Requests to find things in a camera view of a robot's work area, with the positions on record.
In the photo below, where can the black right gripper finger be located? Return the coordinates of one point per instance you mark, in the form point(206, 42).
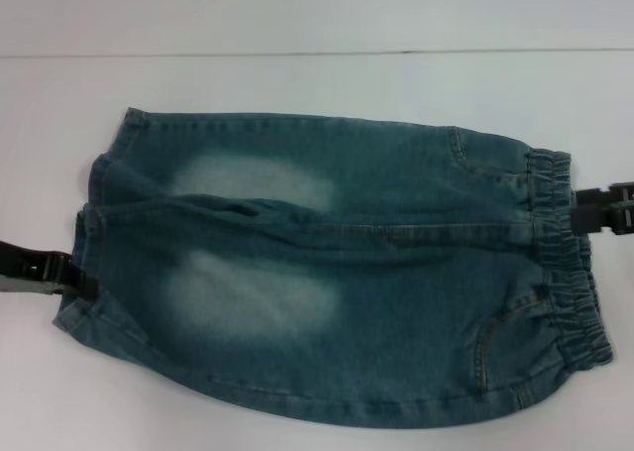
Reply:
point(594, 218)
point(597, 196)

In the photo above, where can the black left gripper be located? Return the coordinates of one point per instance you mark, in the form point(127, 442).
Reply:
point(20, 260)

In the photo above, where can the blue denim shorts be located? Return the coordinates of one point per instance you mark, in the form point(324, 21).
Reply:
point(347, 262)

